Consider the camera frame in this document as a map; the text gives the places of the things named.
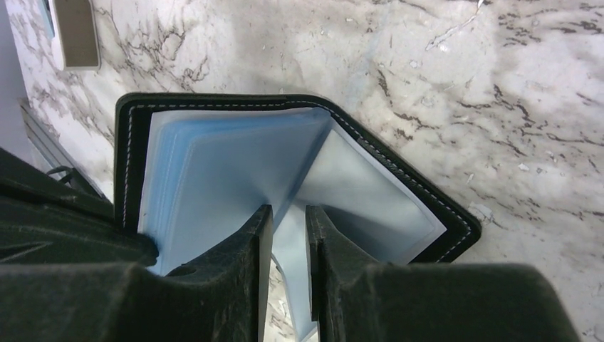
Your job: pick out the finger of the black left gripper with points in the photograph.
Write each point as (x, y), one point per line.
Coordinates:
(46, 222)

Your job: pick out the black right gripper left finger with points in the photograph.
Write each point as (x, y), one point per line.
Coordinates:
(218, 296)

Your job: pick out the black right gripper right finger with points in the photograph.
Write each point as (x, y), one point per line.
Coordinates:
(354, 297)

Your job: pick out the black leather card holder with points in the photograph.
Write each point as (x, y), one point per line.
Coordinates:
(192, 168)

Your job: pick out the grey metal table edge rail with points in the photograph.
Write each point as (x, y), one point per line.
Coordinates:
(50, 157)

